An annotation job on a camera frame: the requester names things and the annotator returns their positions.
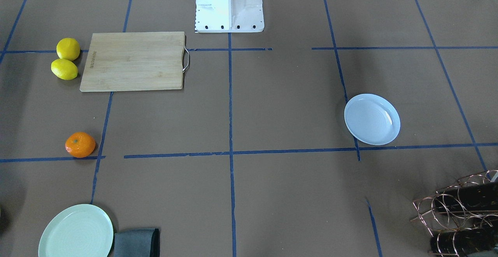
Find light blue plate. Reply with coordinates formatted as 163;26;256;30
344;93;401;146

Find orange mandarin fruit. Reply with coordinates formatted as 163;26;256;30
65;132;96;158

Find pale green plate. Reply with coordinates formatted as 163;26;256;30
38;204;114;257

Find wooden cutting board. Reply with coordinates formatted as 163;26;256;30
80;32;190;92

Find dark grey folded cloth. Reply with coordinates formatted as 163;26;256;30
113;227;160;257

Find lower yellow lemon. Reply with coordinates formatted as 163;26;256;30
51;58;79;80

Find yellow lemon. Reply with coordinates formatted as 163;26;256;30
51;58;79;80
56;37;81;61

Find upper yellow lemon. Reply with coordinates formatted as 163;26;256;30
56;37;81;61

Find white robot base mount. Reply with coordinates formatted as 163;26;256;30
195;0;265;33

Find copper wire basket rack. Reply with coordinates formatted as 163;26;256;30
412;170;498;257

